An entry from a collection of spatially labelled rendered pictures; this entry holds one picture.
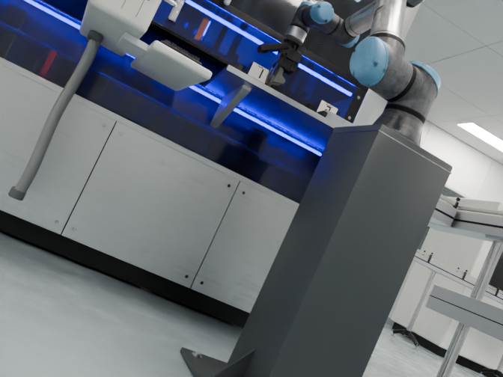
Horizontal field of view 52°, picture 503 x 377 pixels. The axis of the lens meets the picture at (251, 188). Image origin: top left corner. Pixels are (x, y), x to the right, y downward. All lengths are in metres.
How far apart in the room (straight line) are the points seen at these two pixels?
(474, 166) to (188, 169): 6.83
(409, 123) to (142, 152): 1.08
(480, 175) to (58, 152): 7.29
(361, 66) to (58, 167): 1.22
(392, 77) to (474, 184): 7.21
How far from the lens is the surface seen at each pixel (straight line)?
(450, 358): 2.55
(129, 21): 1.61
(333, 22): 2.00
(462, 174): 8.44
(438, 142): 8.19
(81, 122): 2.10
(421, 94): 1.49
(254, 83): 1.78
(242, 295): 2.23
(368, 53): 1.43
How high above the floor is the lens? 0.41
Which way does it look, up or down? 4 degrees up
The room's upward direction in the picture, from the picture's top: 25 degrees clockwise
